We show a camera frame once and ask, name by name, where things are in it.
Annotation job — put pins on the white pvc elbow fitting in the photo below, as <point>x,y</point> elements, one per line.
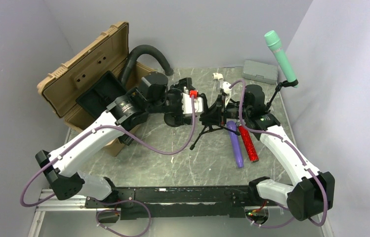
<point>217,76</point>

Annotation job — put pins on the black tripod stand shock mount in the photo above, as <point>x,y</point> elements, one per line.
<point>209,129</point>

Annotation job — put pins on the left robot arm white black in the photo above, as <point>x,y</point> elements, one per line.
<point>61,167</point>

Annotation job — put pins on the mint green microphone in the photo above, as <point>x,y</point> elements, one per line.
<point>274,43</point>

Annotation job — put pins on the black tray in case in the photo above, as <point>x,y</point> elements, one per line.
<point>96,99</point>

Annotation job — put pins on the grey plastic case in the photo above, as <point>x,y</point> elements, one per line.
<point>260,72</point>

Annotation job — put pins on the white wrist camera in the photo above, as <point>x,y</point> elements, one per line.
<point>225,89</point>
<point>192,102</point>

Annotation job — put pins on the black tripod stand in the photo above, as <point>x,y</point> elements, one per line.
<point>278,88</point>

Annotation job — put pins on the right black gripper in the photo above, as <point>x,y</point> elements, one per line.
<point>213,114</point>

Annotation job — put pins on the red glitter microphone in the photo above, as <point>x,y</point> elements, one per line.
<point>248,143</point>

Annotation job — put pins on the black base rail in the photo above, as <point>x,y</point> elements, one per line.
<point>188,201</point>

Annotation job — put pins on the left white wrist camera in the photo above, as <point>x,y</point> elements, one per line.
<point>192,102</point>

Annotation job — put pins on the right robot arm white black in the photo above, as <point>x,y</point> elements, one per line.
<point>311,191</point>

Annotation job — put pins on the tan plastic tool case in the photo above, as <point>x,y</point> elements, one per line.
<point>108,52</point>

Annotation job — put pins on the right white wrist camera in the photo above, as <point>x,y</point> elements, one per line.
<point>225,89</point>

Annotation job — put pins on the purple microphone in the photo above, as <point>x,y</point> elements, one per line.
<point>231,125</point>

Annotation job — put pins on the black round base mic stand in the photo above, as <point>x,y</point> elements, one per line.
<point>181,84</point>

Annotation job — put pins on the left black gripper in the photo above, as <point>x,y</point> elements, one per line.
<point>187,119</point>

